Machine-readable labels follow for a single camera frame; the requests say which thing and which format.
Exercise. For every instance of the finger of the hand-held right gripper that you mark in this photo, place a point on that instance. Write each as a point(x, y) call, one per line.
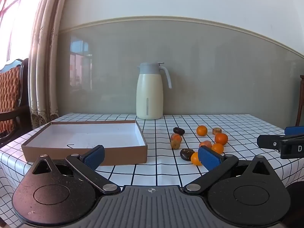
point(268, 142)
point(294, 130)

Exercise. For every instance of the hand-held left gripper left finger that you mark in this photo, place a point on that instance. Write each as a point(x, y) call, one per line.
point(95, 158)

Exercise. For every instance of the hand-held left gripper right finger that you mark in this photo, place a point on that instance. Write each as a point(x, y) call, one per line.
point(209, 158)

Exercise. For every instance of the mandarin orange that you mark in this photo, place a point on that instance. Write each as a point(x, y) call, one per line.
point(218, 148)
point(221, 139)
point(194, 159)
point(201, 130)

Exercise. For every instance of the brown cardboard box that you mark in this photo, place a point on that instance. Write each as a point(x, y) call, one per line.
point(95, 133)

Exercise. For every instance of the dark wooden furniture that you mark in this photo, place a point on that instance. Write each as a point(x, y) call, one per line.
point(301, 95)

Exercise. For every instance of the white black checked tablecloth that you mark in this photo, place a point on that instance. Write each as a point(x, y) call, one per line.
point(237, 123)

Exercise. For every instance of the cream thermos jug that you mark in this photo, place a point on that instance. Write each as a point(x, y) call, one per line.
point(149, 92)

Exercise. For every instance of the beige embroidered curtain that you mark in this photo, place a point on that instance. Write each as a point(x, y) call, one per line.
point(45, 64)

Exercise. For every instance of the wooden woven-back chair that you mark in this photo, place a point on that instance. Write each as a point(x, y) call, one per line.
point(9, 90)

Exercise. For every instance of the window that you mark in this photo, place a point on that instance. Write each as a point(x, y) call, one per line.
point(16, 16)

